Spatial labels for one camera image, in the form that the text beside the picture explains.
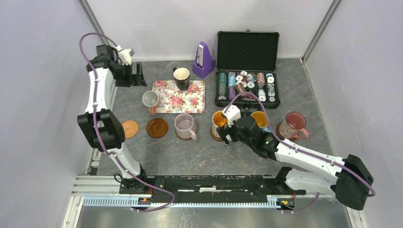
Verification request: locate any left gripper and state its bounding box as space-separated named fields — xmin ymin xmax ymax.
xmin=114 ymin=62 xmax=147 ymax=88

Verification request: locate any blue mug orange inside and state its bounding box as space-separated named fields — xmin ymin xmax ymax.
xmin=250 ymin=111 xmax=271 ymax=132

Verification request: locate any salmon mug white inside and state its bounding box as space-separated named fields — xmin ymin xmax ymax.
xmin=142 ymin=90 xmax=160 ymax=115

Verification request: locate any white mug orange inside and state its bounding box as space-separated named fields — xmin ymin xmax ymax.
xmin=211 ymin=111 xmax=227 ymax=129

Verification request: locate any wooden coaster four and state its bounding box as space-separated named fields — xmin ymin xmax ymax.
xmin=210 ymin=126 xmax=223 ymax=142

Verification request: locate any floral tray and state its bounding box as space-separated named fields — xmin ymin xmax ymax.
xmin=152 ymin=80 xmax=206 ymax=114

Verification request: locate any black mug white inside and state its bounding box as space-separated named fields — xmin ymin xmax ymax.
xmin=173 ymin=67 xmax=190 ymax=91

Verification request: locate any pink mug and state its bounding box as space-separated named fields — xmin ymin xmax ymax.
xmin=277 ymin=112 xmax=309 ymax=141

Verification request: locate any wooden coaster five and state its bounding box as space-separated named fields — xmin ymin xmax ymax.
xmin=276 ymin=122 xmax=298 ymax=142

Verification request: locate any woven rattan coaster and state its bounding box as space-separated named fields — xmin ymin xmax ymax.
xmin=122 ymin=120 xmax=139 ymax=138

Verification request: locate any wooden coaster one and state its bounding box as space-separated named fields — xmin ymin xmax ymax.
xmin=146 ymin=118 xmax=169 ymax=138

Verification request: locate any lilac mug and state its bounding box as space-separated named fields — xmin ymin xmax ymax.
xmin=174 ymin=113 xmax=197 ymax=141

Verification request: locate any wooden coaster three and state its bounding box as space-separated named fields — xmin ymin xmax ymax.
xmin=175 ymin=132 xmax=192 ymax=141

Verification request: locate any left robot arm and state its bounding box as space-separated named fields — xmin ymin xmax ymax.
xmin=77 ymin=45 xmax=149 ymax=194

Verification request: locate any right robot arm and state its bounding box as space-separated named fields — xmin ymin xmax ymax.
xmin=217 ymin=114 xmax=375 ymax=210

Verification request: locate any orange poker chip stack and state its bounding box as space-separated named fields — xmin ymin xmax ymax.
xmin=235 ymin=82 xmax=246 ymax=96

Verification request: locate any purple poker chip stack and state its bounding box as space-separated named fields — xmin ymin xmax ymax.
xmin=228 ymin=86 xmax=236 ymax=100

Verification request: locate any teal poker chip stack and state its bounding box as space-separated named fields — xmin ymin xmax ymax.
xmin=218 ymin=72 xmax=227 ymax=100

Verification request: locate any black poker chip case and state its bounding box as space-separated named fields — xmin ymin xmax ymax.
xmin=215 ymin=31 xmax=280 ymax=110

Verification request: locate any purple metronome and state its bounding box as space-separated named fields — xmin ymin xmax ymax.
xmin=192 ymin=42 xmax=214 ymax=78

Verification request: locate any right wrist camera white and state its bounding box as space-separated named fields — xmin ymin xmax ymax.
xmin=221 ymin=104 xmax=241 ymax=127

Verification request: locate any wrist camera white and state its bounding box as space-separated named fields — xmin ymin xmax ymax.
xmin=221 ymin=104 xmax=241 ymax=127
xmin=116 ymin=46 xmax=134 ymax=66

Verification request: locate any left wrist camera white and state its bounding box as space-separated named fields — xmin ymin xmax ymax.
xmin=116 ymin=46 xmax=134 ymax=66

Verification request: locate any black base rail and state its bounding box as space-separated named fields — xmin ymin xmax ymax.
xmin=114 ymin=173 xmax=306 ymax=204

